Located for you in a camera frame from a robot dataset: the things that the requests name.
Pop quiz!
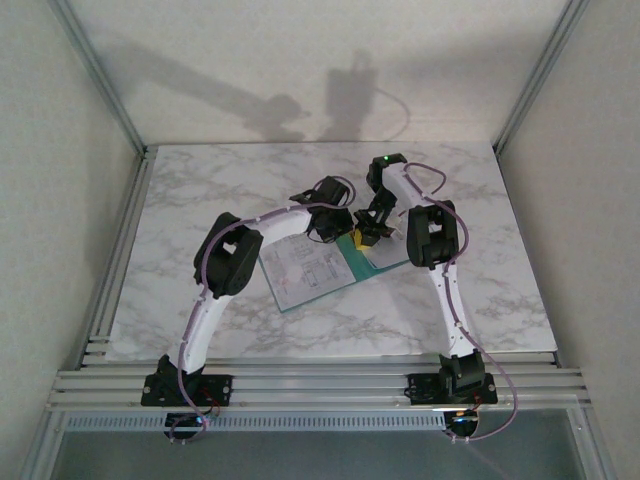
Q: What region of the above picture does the white paper sheet with drawings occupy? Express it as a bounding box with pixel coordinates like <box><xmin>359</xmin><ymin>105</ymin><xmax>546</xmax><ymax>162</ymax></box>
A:
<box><xmin>367</xmin><ymin>214</ymin><xmax>416</xmax><ymax>269</ymax></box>
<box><xmin>259</xmin><ymin>237</ymin><xmax>354</xmax><ymax>311</ymax></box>

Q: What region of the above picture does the black controller board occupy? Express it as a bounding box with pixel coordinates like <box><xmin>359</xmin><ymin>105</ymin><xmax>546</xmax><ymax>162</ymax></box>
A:
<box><xmin>164</xmin><ymin>410</ymin><xmax>214</xmax><ymax>446</ymax></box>
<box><xmin>442</xmin><ymin>407</ymin><xmax>482</xmax><ymax>444</ymax></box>

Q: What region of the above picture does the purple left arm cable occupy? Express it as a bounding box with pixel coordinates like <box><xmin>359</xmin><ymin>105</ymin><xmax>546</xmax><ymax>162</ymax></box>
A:
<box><xmin>167</xmin><ymin>174</ymin><xmax>357</xmax><ymax>445</ymax></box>

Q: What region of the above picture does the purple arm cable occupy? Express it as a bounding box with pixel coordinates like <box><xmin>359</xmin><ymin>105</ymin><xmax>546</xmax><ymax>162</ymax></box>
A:
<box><xmin>402</xmin><ymin>162</ymin><xmax>519</xmax><ymax>442</ymax></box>
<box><xmin>167</xmin><ymin>174</ymin><xmax>357</xmax><ymax>445</ymax></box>

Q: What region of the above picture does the aluminium mounting rail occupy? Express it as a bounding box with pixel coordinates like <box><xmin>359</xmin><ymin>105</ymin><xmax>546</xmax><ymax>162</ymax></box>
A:
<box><xmin>46</xmin><ymin>360</ymin><xmax>592</xmax><ymax>412</ymax></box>

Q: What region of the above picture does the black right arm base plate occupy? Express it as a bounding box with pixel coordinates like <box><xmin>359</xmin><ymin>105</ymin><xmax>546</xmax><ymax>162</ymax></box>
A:
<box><xmin>407</xmin><ymin>372</ymin><xmax>498</xmax><ymax>406</ymax></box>

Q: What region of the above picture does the grey slotted cable duct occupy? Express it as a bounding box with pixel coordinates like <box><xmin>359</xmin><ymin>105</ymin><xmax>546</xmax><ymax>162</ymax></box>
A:
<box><xmin>63</xmin><ymin>412</ymin><xmax>447</xmax><ymax>433</ymax></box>

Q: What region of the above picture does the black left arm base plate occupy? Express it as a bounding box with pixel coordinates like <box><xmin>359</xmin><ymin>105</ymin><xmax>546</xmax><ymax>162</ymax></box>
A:
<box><xmin>141</xmin><ymin>372</ymin><xmax>235</xmax><ymax>407</ymax></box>

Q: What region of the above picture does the aluminium side rail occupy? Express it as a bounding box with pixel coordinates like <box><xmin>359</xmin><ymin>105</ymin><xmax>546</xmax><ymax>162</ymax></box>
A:
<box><xmin>74</xmin><ymin>144</ymin><xmax>160</xmax><ymax>371</ymax></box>

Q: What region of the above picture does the aluminium frame post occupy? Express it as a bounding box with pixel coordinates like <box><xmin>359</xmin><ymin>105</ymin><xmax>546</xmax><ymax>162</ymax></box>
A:
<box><xmin>47</xmin><ymin>0</ymin><xmax>149</xmax><ymax>157</ymax></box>
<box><xmin>492</xmin><ymin>0</ymin><xmax>594</xmax><ymax>155</ymax></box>

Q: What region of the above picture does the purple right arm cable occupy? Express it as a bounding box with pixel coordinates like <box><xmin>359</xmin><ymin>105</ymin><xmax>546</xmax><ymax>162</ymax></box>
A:
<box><xmin>402</xmin><ymin>162</ymin><xmax>519</xmax><ymax>442</ymax></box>

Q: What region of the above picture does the aluminium frame leg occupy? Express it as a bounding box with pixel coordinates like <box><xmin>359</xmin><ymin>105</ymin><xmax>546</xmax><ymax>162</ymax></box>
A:
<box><xmin>19</xmin><ymin>409</ymin><xmax>66</xmax><ymax>480</ymax></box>
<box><xmin>569</xmin><ymin>409</ymin><xmax>619</xmax><ymax>480</ymax></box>

